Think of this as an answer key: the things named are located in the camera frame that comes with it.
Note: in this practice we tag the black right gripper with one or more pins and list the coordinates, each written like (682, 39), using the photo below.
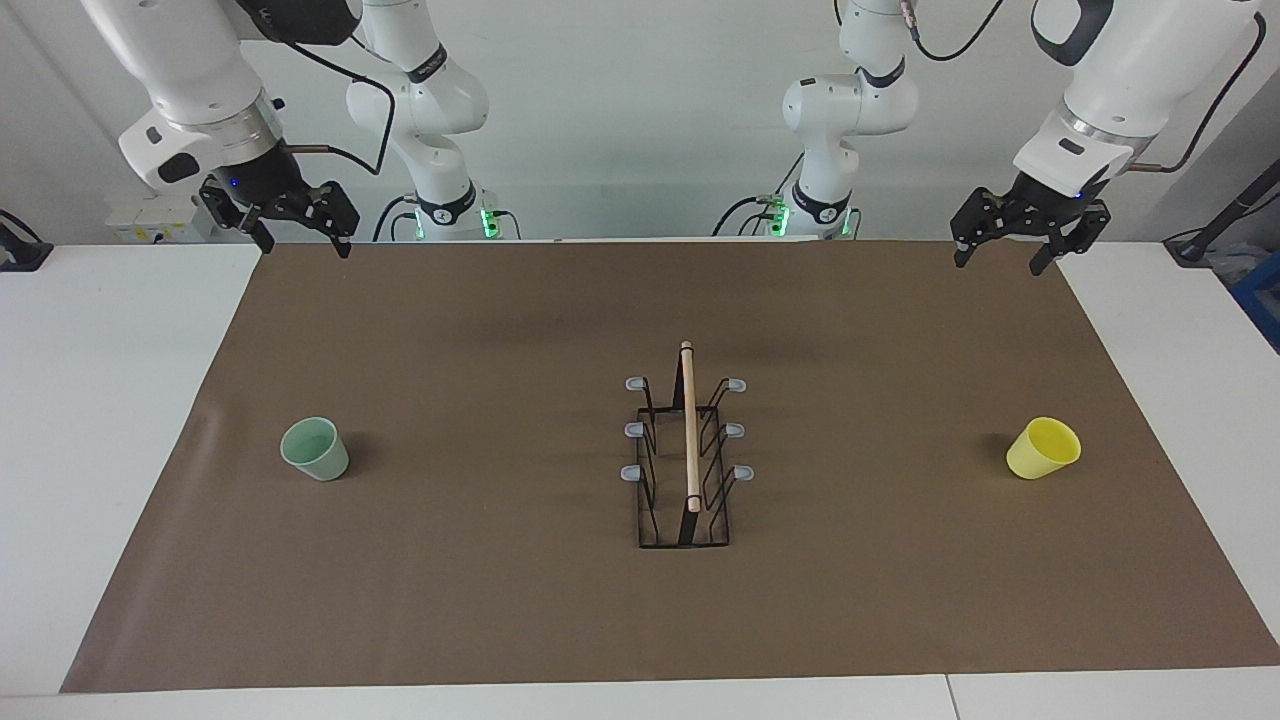
(270, 185)

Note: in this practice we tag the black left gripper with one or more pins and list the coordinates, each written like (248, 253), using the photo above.
(1035, 210)

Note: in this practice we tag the yellow plastic cup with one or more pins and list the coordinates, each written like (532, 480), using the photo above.
(1040, 450)

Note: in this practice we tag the pale green plastic cup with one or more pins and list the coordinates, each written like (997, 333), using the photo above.
(318, 455)

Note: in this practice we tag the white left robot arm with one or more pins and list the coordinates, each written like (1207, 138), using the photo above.
(1110, 90)

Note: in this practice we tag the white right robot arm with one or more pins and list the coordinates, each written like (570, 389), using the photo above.
(200, 70)

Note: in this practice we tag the white power box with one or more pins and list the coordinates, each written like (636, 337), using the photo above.
(160, 220)

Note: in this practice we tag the black stand pole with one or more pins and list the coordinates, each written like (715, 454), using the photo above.
(1225, 215)

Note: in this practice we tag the blue box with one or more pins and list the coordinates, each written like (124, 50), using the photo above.
(1262, 300)

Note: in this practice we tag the black table clamp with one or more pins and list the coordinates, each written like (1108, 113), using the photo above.
(22, 250)

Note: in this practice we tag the brown table mat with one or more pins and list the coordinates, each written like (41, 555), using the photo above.
(480, 580)

